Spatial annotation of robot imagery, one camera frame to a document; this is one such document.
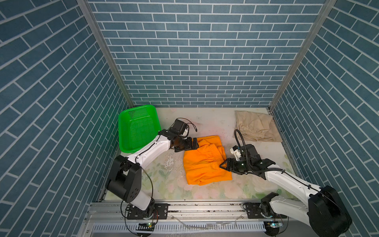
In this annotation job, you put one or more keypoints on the orange shorts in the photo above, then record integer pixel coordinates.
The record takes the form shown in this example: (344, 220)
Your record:
(202, 166)

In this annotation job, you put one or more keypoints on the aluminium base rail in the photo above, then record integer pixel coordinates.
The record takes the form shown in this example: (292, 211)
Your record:
(185, 218)

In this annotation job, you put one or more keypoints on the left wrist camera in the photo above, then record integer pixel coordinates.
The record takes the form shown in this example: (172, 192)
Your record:
(180, 128)

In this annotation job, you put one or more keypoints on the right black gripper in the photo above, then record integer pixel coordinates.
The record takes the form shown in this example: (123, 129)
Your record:
(233, 167)

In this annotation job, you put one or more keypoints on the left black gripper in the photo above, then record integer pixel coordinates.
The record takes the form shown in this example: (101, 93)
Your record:
(189, 145)

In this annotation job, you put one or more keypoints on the green plastic basket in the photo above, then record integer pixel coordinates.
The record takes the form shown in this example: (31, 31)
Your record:
(137, 127)

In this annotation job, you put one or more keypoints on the beige drawstring shorts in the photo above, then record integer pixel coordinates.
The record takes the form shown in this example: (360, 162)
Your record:
(257, 127)

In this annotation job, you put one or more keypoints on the right aluminium corner post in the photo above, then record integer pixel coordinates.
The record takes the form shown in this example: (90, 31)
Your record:
(315, 28)

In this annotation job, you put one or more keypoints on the left aluminium corner post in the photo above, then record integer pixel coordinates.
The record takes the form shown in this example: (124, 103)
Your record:
(90, 18)

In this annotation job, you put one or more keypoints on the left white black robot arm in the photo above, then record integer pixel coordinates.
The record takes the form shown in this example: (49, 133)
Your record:
(125, 175)

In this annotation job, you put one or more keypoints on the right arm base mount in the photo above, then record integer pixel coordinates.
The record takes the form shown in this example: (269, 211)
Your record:
(255, 210)

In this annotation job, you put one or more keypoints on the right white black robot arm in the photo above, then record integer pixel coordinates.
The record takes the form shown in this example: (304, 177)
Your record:
(321, 208)

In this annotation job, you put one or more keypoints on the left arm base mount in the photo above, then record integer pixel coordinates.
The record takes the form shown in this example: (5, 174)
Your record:
(157, 211)

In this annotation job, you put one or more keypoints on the aluminium corner post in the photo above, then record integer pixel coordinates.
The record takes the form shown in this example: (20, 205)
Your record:
(315, 28)
(90, 18)

